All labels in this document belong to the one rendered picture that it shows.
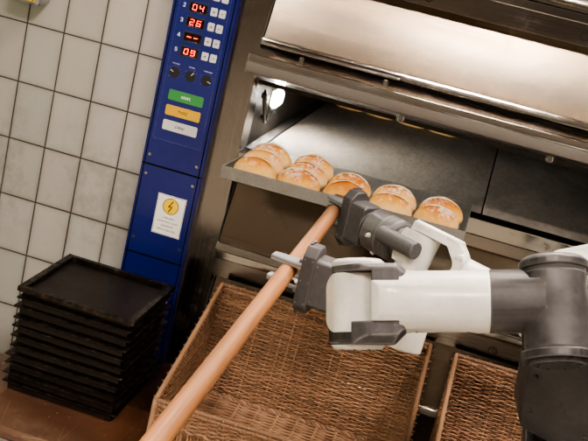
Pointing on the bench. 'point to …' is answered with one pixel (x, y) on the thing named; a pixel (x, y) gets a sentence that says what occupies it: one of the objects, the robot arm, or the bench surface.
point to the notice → (168, 215)
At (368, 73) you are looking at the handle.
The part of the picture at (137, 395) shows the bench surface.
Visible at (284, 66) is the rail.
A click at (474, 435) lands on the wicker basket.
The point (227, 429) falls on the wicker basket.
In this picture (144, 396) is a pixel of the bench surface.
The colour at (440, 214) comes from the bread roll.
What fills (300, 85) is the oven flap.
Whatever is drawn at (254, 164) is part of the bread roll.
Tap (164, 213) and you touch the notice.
